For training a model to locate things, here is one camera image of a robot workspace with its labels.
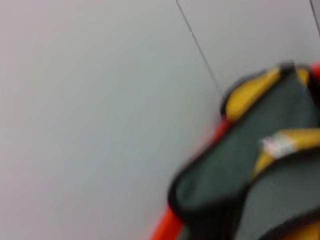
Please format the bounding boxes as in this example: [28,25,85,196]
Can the yellow grey towel black trim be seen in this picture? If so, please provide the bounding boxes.
[168,60,320,240]

